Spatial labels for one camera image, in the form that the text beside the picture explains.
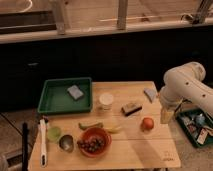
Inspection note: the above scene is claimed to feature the red apple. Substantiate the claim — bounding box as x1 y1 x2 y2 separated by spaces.
141 117 154 131

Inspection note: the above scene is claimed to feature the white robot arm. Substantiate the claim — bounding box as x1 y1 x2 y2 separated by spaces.
159 62 213 124

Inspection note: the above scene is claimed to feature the white paper cup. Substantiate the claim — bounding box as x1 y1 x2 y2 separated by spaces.
99 93 114 110

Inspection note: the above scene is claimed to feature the small metal cup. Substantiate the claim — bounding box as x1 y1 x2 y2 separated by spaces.
59 135 74 153

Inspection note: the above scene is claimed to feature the light green small cup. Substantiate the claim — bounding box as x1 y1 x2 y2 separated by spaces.
47 127 61 142

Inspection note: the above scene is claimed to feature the grey folded cloth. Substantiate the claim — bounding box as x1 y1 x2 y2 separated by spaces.
144 88 157 103

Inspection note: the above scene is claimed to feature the green bin with items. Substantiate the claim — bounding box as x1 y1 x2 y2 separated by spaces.
176 109 213 148

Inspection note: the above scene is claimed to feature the wooden table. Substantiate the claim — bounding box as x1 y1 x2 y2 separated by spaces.
28 81 181 171

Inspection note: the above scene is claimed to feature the yellow banana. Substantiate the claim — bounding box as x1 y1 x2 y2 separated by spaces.
104 126 122 134

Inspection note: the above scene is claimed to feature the orange bowl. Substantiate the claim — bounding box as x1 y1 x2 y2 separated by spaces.
77 127 112 158

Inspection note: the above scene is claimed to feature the dark grapes bunch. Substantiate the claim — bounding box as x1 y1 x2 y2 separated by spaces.
77 138 105 153

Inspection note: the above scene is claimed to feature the grey blue sponge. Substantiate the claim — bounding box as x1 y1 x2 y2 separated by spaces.
67 85 84 100

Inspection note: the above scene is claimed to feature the green plastic tray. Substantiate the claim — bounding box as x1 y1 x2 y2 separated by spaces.
38 77 93 115

